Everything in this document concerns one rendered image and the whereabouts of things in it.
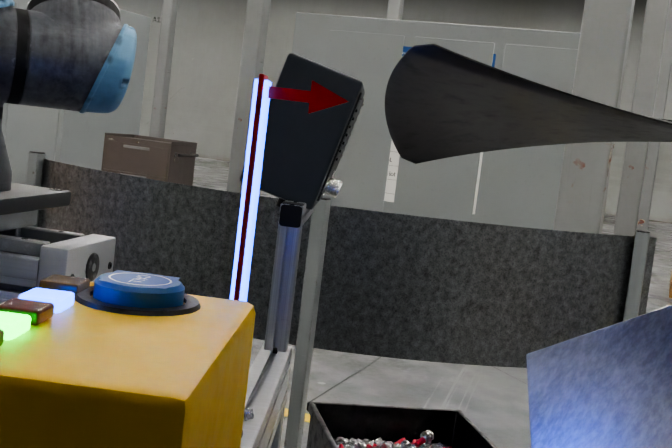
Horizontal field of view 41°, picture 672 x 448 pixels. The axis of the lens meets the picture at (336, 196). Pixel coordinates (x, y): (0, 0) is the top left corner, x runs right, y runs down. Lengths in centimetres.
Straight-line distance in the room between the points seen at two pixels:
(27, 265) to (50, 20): 30
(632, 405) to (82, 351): 41
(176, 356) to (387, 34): 674
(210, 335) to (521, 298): 226
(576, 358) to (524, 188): 605
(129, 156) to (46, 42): 643
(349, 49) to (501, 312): 476
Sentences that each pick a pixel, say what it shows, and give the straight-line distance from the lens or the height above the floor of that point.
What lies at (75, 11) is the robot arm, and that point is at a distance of 116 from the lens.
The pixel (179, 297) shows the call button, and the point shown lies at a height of 108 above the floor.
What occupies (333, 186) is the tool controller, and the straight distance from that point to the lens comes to 125.
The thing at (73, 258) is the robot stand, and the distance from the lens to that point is 104.
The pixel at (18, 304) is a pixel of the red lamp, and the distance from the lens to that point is 37.
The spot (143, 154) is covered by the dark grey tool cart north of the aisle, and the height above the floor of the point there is 77.
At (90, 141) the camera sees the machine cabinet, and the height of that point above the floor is 68.
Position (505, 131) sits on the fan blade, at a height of 117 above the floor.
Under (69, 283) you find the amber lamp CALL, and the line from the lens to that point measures 42.
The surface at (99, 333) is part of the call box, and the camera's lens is 36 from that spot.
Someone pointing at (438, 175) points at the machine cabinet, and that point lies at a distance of 685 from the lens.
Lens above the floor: 116
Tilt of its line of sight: 4 degrees down
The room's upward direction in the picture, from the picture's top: 7 degrees clockwise
